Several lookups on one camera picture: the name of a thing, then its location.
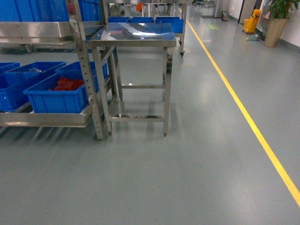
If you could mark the red parts in bin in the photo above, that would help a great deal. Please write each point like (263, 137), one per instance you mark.
(67, 84)

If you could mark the small stainless steel table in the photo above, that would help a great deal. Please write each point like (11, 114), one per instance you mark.
(133, 56)

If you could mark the blue bin lower right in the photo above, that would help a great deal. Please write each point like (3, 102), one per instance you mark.
(43, 100)

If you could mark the blue bin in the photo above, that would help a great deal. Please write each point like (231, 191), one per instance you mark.
(43, 100)
(15, 81)
(6, 66)

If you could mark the stainless steel flow rack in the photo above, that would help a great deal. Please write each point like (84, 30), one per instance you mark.
(53, 22)

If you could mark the yellow mop bucket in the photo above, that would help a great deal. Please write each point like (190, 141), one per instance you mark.
(251, 23)

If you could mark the blue bin lower middle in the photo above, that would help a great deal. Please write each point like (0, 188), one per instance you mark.
(15, 81)

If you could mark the blue bin lower left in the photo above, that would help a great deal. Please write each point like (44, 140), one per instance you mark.
(6, 66)

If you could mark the potted plant beige pot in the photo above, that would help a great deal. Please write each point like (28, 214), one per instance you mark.
(280, 11)

